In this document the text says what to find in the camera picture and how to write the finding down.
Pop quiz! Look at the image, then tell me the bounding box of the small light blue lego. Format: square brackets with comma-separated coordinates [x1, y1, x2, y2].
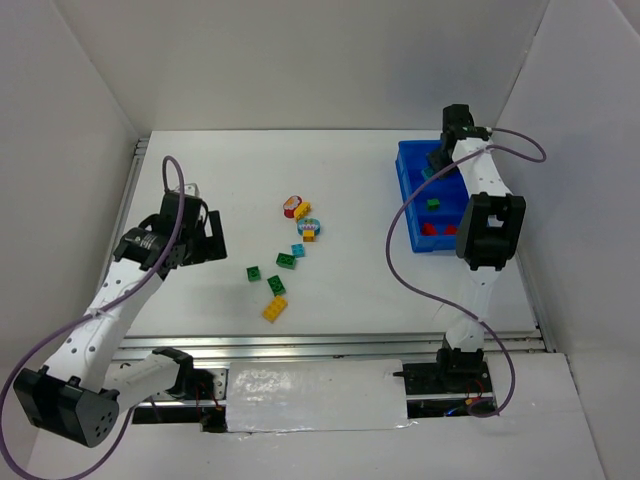
[291, 244, 306, 258]

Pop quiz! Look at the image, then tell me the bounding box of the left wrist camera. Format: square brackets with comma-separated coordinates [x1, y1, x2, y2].
[173, 183, 201, 198]

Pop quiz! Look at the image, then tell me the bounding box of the white foil tape panel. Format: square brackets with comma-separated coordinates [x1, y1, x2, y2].
[226, 359, 410, 433]

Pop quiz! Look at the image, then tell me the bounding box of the yellow lego brick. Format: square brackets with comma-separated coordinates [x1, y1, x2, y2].
[262, 295, 288, 323]
[294, 201, 312, 221]

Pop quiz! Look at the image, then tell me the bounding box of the green lego brick left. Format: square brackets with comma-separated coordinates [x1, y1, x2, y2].
[246, 266, 261, 282]

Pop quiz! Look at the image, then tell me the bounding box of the blue divided plastic bin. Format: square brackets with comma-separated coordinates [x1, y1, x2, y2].
[395, 140, 471, 253]

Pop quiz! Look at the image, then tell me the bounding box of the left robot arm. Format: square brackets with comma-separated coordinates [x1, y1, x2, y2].
[13, 192, 227, 448]

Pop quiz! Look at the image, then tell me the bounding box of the green lego brick lower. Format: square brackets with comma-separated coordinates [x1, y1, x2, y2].
[267, 275, 286, 296]

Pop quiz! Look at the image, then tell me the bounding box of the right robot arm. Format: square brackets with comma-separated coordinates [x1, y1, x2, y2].
[429, 104, 526, 382]

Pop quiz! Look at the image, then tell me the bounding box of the teal rectangular lego brick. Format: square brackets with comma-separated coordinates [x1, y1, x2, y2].
[421, 167, 435, 181]

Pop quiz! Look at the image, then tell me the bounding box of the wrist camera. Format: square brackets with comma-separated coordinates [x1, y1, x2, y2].
[461, 126, 493, 141]
[173, 183, 201, 198]

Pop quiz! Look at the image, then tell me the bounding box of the green lego brick upper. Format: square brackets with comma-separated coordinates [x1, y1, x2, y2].
[276, 253, 297, 270]

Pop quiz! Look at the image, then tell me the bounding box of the teal printed round lego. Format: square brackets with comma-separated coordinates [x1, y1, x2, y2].
[297, 217, 321, 235]

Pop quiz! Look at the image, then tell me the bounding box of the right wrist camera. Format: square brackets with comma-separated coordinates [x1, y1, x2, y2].
[461, 126, 493, 141]

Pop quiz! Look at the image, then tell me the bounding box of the aluminium front rail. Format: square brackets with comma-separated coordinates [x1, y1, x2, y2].
[114, 329, 546, 363]

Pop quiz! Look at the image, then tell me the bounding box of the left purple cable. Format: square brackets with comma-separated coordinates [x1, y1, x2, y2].
[0, 155, 187, 480]

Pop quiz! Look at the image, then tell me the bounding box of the red flower lego piece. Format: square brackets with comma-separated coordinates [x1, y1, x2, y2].
[282, 195, 302, 218]

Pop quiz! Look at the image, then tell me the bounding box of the small green lego brick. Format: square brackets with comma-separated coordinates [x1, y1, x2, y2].
[427, 198, 441, 211]

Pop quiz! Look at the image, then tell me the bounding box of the red arch lego brick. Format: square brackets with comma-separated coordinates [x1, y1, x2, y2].
[421, 223, 439, 237]

